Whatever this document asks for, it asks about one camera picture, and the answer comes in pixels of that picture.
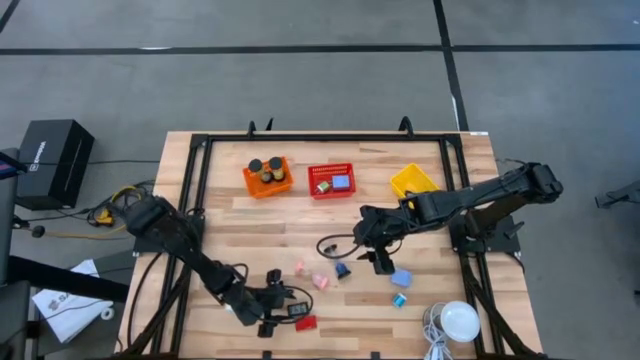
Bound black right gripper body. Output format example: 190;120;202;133
353;203;416;254

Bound white round lamp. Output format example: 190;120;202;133
439;299;482;345

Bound red box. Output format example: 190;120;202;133
293;314;319;333

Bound red plastic basket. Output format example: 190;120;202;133
306;162;358;201

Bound green sand hourglass black caps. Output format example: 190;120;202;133
247;157;274;185
267;155;286;182

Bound white paper bag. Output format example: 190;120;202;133
31;258;116;345

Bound dark chair base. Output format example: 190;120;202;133
593;178;640;210

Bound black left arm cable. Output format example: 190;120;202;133
277;283;315;325

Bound yellow plastic basket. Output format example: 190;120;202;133
389;162;442;202

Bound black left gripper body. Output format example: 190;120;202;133
227;285;290;327

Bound orange plastic basket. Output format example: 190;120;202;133
242;155;296;200

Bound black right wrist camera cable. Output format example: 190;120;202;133
315;232;362;261

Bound black table frame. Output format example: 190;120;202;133
114;130;549;360

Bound white coiled cable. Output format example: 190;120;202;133
421;302;455;360

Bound black cardboard box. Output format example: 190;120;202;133
15;118;96;211

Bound yellow cable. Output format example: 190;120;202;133
43;183;149;240

